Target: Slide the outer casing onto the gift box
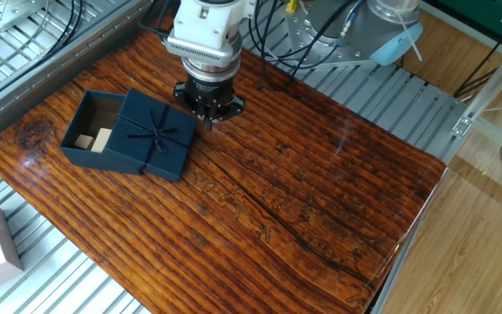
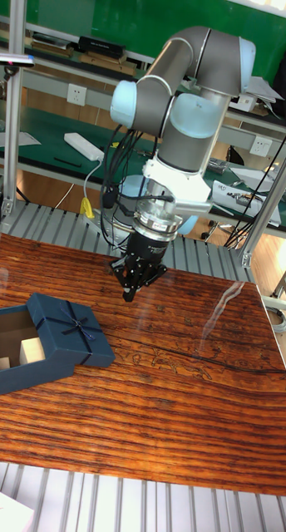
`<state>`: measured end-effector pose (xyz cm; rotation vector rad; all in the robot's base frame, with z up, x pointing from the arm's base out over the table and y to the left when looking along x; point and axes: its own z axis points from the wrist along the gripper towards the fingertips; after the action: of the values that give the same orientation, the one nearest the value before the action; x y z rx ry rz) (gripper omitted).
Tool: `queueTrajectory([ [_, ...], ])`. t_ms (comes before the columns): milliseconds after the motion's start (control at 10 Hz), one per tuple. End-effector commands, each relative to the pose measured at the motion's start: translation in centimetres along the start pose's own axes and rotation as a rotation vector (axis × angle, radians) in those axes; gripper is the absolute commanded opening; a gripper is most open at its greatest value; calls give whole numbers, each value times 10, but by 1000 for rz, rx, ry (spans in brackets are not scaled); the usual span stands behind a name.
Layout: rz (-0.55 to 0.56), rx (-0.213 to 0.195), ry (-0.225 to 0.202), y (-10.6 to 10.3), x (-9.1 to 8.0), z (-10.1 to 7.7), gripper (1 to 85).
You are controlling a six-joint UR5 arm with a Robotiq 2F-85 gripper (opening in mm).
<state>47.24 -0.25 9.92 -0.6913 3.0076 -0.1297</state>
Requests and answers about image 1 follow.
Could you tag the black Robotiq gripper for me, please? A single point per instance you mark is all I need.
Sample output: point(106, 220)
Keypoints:
point(209, 93)

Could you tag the navy casing with ribbon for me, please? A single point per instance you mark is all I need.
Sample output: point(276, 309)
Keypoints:
point(146, 144)

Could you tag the navy gift box tray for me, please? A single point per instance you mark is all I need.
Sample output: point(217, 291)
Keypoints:
point(79, 118)

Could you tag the white wrist electronics box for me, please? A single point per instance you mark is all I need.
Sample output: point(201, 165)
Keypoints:
point(203, 26)

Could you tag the large beige cardboard block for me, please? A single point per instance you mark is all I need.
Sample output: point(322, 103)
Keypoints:
point(101, 140)

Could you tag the wood grain table board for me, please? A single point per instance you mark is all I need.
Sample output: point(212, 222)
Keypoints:
point(233, 218)

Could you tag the small beige cardboard block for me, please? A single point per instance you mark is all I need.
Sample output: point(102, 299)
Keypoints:
point(83, 142)

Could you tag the silver perforated metal plate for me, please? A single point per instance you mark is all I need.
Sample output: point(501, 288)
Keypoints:
point(2, 13)

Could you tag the aluminium table side rail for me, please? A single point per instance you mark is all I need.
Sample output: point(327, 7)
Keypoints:
point(59, 70)

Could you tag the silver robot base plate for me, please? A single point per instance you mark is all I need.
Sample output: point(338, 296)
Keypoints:
point(355, 48)

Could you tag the silver corner bracket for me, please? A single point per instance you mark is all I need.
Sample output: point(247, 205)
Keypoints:
point(462, 126)

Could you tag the aluminium frame post with bracket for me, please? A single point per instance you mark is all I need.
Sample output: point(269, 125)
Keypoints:
point(495, 83)

